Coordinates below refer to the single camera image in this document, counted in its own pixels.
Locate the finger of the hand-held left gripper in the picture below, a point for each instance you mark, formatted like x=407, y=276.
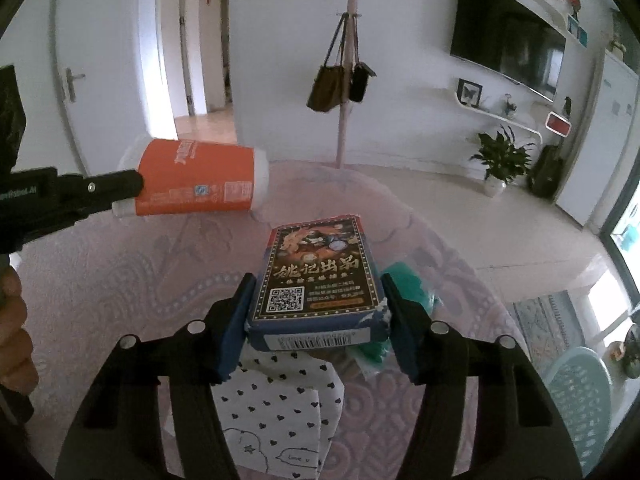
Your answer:
x=100, y=187

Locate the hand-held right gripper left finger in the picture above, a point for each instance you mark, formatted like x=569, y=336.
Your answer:
x=235, y=330

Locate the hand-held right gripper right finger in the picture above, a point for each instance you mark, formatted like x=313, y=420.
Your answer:
x=405, y=330

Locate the orange white tube bottle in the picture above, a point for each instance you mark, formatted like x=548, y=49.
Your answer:
x=195, y=175

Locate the blue playing card box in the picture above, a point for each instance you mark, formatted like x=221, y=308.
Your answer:
x=315, y=270

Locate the light teal laundry basket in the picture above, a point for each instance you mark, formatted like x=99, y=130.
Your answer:
x=575, y=400

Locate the person's left hand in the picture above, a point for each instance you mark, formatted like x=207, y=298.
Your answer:
x=12, y=330

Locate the teal cloth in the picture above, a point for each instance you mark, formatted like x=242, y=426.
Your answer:
x=415, y=285

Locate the white heart-print paper bag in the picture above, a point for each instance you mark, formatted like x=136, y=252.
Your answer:
x=280, y=405

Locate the round table pink tablecloth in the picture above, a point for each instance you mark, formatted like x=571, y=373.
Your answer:
x=150, y=270

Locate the potted green plant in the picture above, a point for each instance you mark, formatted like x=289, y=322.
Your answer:
x=500, y=155

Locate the pink coat rack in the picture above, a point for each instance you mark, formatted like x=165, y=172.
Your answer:
x=347, y=125

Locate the dark acoustic guitar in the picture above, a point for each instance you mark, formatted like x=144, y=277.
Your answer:
x=547, y=170

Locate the dark framed sliding door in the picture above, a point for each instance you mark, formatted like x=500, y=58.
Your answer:
x=607, y=240

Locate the brown hanging bag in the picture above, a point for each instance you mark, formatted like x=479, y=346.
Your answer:
x=325, y=90

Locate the small flower ornament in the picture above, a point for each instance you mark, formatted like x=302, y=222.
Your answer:
x=510, y=106

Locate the black hanging bag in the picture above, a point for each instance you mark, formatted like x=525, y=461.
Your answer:
x=359, y=82

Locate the white refrigerator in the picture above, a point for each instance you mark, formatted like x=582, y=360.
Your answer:
x=600, y=150

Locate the black flat television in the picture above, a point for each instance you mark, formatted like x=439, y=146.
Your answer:
x=505, y=30

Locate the low white wall shelf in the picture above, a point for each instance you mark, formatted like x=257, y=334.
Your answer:
x=505, y=119

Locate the butterfly picture frame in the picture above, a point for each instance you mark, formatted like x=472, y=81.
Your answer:
x=470, y=93

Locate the red white wall cube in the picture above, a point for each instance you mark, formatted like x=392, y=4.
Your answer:
x=558, y=123

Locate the curved white wall shelf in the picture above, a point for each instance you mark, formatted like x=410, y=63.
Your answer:
x=530, y=0

